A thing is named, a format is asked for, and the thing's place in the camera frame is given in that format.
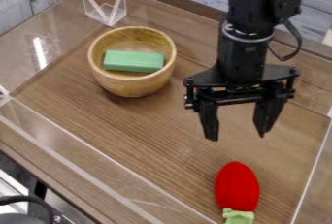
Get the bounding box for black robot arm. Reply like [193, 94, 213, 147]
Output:
[185, 0, 303, 142]

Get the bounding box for green rectangular block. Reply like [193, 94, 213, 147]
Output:
[103, 49, 165, 73]

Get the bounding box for red plush strawberry toy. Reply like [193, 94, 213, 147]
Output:
[216, 162, 261, 224]

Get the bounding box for clear acrylic corner bracket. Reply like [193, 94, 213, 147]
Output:
[83, 0, 127, 27]

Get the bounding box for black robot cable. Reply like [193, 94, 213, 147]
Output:
[268, 18, 304, 62]

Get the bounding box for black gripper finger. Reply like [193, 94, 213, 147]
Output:
[253, 89, 288, 138]
[198, 101, 220, 142]

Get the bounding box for wooden bowl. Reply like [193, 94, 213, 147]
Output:
[87, 26, 177, 97]

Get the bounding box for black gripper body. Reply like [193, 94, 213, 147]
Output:
[185, 23, 300, 111]

